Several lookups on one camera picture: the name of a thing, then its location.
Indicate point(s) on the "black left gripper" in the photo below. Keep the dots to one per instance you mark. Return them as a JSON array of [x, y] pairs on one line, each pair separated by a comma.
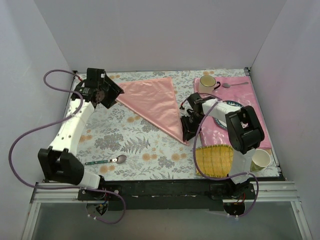
[[110, 93]]

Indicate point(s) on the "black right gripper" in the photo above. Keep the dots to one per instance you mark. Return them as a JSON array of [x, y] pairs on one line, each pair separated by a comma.
[[189, 121]]

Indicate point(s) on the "peach satin napkin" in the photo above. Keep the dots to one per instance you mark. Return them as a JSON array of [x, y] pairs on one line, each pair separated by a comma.
[[155, 101]]

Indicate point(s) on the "green handled metal spoon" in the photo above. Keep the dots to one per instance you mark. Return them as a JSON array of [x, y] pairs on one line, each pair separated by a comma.
[[118, 160]]

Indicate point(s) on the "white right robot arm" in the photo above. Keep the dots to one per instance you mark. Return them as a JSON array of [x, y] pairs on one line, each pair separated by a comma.
[[244, 131]]

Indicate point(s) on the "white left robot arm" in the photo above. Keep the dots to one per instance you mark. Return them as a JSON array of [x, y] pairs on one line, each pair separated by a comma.
[[59, 162]]

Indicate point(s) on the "white plate green rim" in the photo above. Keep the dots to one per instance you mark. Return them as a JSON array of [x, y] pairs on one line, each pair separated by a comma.
[[221, 124]]

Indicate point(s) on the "yellow bamboo tray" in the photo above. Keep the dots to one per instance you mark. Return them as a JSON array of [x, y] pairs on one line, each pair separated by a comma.
[[215, 160]]

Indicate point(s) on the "white mug black rim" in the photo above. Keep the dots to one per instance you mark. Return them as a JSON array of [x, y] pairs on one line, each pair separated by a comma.
[[208, 84]]

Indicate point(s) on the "small silver spoon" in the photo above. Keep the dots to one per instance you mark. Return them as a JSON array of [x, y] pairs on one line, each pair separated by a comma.
[[227, 85]]

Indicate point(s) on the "pink floral placemat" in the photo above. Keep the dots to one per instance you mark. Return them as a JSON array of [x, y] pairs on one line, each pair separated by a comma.
[[210, 133]]

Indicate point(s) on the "yellow green mug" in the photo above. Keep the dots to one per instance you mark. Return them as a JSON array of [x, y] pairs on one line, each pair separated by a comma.
[[260, 160]]

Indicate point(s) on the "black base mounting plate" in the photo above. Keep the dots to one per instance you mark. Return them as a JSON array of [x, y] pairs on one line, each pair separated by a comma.
[[168, 194]]

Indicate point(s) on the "aluminium frame rail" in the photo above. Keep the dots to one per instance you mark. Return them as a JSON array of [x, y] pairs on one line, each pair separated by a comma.
[[269, 192]]

